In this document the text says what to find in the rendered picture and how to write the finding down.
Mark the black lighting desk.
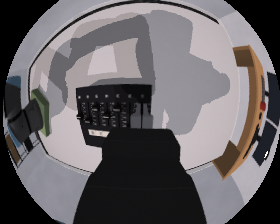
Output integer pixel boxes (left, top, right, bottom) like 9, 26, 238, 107
76, 84, 152, 148

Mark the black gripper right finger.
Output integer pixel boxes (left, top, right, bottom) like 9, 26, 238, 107
142, 103, 153, 129

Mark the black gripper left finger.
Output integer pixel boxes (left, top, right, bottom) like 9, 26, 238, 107
130, 103, 142, 128

